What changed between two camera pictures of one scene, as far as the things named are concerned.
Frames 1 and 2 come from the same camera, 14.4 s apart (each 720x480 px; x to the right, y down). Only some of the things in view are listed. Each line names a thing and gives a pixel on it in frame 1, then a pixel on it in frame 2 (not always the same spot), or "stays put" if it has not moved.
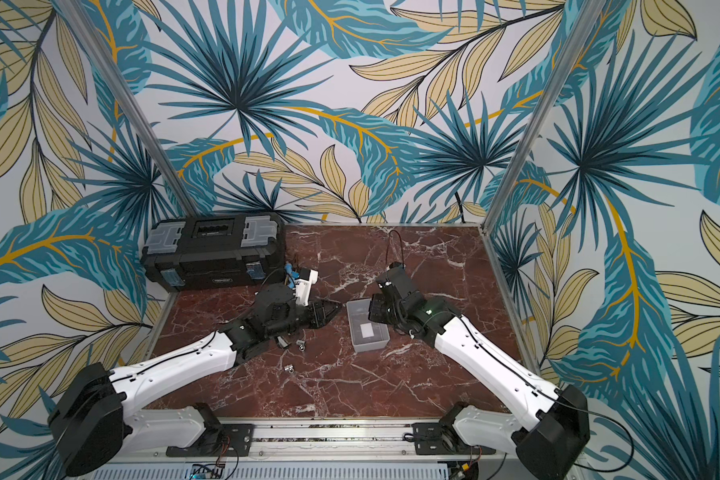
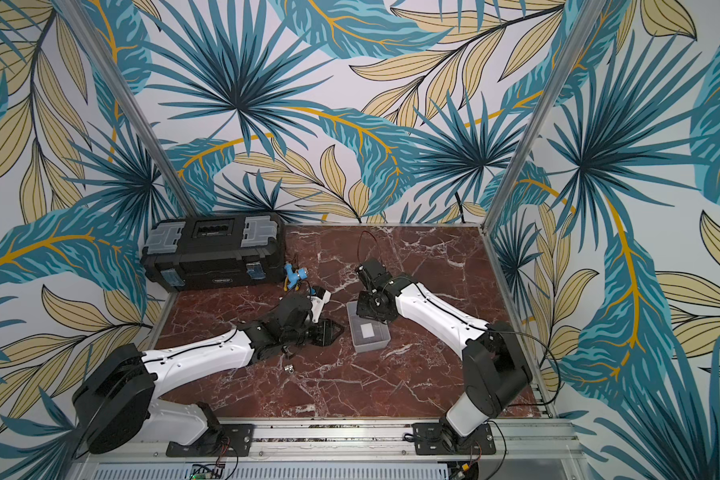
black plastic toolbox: x=213 y=250 stays put
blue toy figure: x=291 y=275 stays put
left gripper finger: x=322 y=309 -> x=330 y=330
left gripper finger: x=320 y=317 -> x=324 y=339
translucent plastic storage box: x=365 y=334 stays put
